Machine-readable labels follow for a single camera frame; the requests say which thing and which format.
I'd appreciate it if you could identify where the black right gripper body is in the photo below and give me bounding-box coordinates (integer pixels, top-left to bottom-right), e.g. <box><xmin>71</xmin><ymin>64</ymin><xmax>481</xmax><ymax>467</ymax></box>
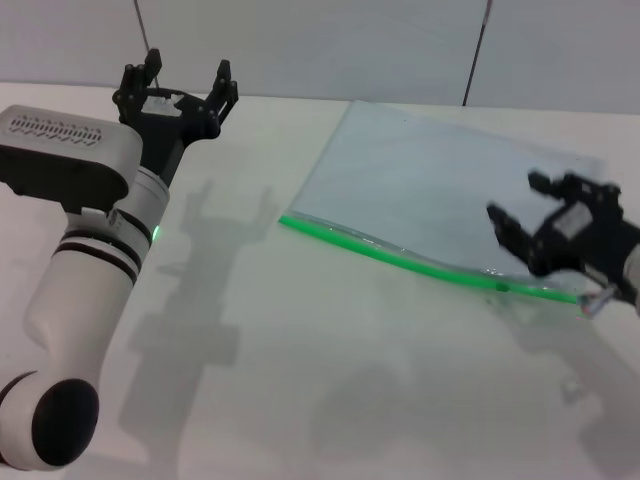
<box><xmin>528</xmin><ymin>173</ymin><xmax>640</xmax><ymax>287</ymax></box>

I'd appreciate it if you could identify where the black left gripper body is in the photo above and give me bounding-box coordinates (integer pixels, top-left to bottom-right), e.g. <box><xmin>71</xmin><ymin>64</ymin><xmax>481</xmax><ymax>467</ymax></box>
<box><xmin>118</xmin><ymin>87</ymin><xmax>222</xmax><ymax>187</ymax></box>

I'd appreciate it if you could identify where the transparent green-edged document bag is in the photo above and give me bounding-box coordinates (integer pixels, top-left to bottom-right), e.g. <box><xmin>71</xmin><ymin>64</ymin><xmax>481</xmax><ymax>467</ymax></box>
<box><xmin>278</xmin><ymin>99</ymin><xmax>609</xmax><ymax>307</ymax></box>

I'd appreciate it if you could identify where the multicoloured wrist wire bundle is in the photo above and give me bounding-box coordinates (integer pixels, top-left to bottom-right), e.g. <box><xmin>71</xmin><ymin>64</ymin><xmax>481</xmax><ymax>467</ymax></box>
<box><xmin>577</xmin><ymin>287</ymin><xmax>619</xmax><ymax>317</ymax></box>

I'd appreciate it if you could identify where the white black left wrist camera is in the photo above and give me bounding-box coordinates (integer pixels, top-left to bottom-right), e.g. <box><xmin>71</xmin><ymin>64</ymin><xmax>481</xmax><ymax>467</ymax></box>
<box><xmin>0</xmin><ymin>104</ymin><xmax>145</xmax><ymax>214</ymax></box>

